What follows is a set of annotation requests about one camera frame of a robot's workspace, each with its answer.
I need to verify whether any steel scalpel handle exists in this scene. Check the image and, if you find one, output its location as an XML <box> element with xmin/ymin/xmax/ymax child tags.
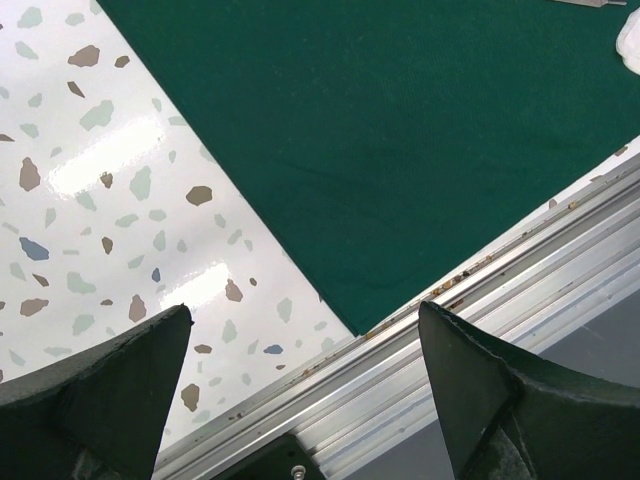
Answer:
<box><xmin>553</xmin><ymin>0</ymin><xmax>627</xmax><ymax>8</ymax></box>

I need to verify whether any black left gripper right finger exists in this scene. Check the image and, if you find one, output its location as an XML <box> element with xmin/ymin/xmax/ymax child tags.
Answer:
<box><xmin>418</xmin><ymin>302</ymin><xmax>639</xmax><ymax>479</ymax></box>

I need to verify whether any dark green surgical cloth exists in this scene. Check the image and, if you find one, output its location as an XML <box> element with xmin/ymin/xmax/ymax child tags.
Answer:
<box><xmin>102</xmin><ymin>0</ymin><xmax>639</xmax><ymax>334</ymax></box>

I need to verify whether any aluminium rail frame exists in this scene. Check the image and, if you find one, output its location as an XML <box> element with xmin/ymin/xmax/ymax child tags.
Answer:
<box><xmin>154</xmin><ymin>150</ymin><xmax>639</xmax><ymax>479</ymax></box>

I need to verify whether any white gauze pad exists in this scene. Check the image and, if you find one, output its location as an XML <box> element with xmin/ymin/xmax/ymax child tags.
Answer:
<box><xmin>616</xmin><ymin>9</ymin><xmax>640</xmax><ymax>75</ymax></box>

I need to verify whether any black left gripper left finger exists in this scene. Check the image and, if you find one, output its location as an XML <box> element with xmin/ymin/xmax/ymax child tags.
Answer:
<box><xmin>1</xmin><ymin>305</ymin><xmax>193</xmax><ymax>479</ymax></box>

